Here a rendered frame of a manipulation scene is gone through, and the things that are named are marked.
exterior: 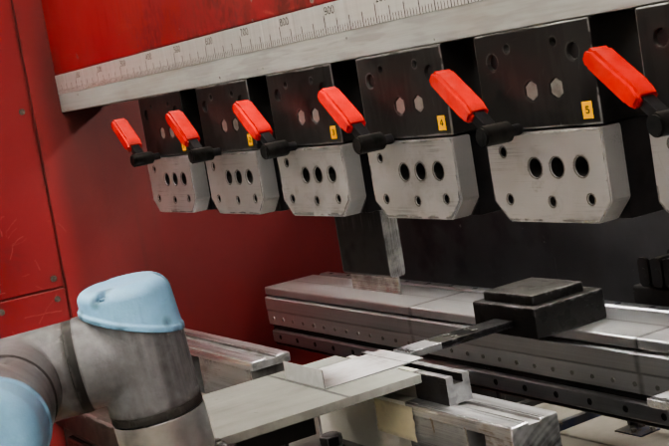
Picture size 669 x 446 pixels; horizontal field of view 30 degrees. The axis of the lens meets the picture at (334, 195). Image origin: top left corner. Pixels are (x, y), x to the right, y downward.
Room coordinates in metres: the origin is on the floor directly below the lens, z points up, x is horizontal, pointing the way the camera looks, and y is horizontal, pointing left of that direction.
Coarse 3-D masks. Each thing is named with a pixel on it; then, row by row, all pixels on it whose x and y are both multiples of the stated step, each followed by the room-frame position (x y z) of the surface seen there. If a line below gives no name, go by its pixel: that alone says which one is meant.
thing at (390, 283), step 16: (336, 224) 1.42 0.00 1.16; (352, 224) 1.39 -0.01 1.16; (368, 224) 1.36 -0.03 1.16; (384, 224) 1.34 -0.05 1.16; (352, 240) 1.40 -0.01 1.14; (368, 240) 1.37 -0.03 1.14; (384, 240) 1.34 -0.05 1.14; (352, 256) 1.40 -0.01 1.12; (368, 256) 1.37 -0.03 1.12; (384, 256) 1.34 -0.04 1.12; (400, 256) 1.35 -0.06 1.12; (352, 272) 1.41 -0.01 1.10; (368, 272) 1.38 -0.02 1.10; (384, 272) 1.35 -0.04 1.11; (400, 272) 1.35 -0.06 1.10; (368, 288) 1.40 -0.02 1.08; (384, 288) 1.37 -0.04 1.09; (400, 288) 1.35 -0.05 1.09
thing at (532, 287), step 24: (504, 288) 1.52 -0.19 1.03; (528, 288) 1.49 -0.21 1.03; (552, 288) 1.47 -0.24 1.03; (576, 288) 1.48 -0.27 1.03; (600, 288) 1.48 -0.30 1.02; (480, 312) 1.52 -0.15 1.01; (504, 312) 1.47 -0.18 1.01; (528, 312) 1.43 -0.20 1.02; (552, 312) 1.44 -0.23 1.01; (576, 312) 1.46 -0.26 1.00; (600, 312) 1.48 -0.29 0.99; (456, 336) 1.43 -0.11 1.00; (480, 336) 1.44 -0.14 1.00; (528, 336) 1.44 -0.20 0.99
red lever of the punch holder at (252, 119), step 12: (240, 108) 1.44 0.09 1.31; (252, 108) 1.44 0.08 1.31; (240, 120) 1.44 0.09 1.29; (252, 120) 1.42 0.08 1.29; (264, 120) 1.42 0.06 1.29; (252, 132) 1.42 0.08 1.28; (264, 132) 1.41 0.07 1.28; (264, 144) 1.39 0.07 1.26; (276, 144) 1.39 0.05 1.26; (288, 144) 1.40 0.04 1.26; (264, 156) 1.39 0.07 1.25; (276, 156) 1.39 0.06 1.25
